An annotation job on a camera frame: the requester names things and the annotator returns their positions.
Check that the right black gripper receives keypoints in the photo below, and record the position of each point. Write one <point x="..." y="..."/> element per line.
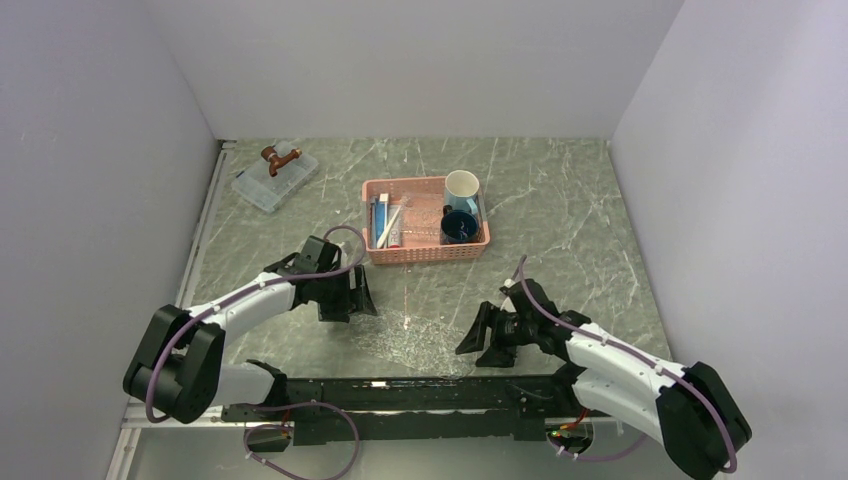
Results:
<point x="499" y="354"/>

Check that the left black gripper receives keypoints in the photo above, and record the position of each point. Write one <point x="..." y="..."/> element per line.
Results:
<point x="353" y="300"/>

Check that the clear textured oval tray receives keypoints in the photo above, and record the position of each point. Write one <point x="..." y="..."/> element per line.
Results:
<point x="422" y="344"/>

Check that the pink plastic basket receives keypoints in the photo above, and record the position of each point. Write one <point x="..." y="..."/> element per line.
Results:
<point x="397" y="188"/>

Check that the white and blue mug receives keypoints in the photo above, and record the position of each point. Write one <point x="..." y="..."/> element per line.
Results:
<point x="461" y="189"/>

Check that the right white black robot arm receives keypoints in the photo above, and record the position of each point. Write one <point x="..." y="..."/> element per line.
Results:
<point x="686" y="409"/>

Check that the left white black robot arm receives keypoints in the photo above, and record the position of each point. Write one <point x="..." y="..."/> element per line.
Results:
<point x="178" y="370"/>

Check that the white red toothpaste tube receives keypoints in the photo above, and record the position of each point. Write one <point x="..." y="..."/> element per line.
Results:
<point x="393" y="231"/>

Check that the white toothbrush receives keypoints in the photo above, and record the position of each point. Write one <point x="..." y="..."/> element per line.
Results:
<point x="383" y="236"/>

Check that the blue toothpaste tube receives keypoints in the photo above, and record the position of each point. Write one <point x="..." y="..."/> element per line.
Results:
<point x="379" y="206"/>

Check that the dark blue mug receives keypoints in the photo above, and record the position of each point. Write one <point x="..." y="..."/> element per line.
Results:
<point x="458" y="226"/>

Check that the clear plastic organizer box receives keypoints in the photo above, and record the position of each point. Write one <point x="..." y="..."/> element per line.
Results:
<point x="267" y="193"/>

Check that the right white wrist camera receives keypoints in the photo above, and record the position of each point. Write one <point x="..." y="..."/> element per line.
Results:
<point x="514" y="296"/>

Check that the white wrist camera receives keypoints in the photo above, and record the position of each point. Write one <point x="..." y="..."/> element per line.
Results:
<point x="514" y="296"/>
<point x="348" y="254"/>

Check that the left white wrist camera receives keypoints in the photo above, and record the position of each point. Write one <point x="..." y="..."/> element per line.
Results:
<point x="348" y="254"/>

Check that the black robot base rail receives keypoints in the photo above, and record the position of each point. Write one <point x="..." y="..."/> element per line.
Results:
<point x="522" y="408"/>

